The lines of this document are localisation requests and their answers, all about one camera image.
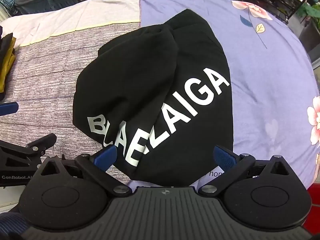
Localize grey and pink quilt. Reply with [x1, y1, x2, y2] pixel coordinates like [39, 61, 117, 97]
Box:
[0, 0, 143, 155]

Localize red object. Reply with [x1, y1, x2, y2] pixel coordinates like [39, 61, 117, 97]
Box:
[305, 182, 320, 232]

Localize purple floral bedsheet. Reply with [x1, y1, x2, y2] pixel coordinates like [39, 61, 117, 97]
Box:
[126, 0, 320, 193]

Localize white paper label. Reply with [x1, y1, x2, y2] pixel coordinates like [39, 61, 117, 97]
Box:
[196, 166, 226, 188]

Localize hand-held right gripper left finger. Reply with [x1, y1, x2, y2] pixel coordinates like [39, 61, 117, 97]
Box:
[40, 145, 134, 197]

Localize black zip jacket white print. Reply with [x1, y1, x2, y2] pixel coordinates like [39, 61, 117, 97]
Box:
[72, 9, 234, 188]

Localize dark blue striped cloth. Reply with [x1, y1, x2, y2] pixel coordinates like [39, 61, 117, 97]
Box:
[0, 212, 28, 240]

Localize yellow and black garment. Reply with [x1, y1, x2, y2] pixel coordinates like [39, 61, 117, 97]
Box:
[0, 26, 17, 101]

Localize green potted plant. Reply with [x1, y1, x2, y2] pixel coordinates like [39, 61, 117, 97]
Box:
[297, 3, 320, 18]

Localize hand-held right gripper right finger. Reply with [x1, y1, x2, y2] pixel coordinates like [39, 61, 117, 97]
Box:
[199, 144, 288, 198]

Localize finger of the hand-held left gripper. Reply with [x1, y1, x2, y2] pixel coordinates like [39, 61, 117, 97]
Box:
[0, 102, 19, 116]
[26, 133, 57, 155]

